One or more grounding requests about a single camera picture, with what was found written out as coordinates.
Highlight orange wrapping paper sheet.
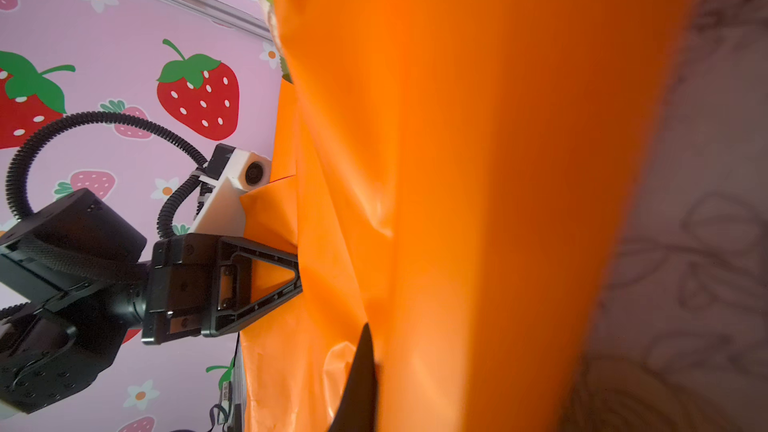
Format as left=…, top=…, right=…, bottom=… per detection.
left=243, top=0, right=694, bottom=431

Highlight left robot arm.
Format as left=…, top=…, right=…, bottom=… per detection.
left=1, top=110, right=378, bottom=431

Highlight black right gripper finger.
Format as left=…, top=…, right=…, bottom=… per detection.
left=328, top=324, right=378, bottom=432

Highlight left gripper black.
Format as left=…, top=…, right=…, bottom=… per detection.
left=141, top=233, right=302, bottom=346

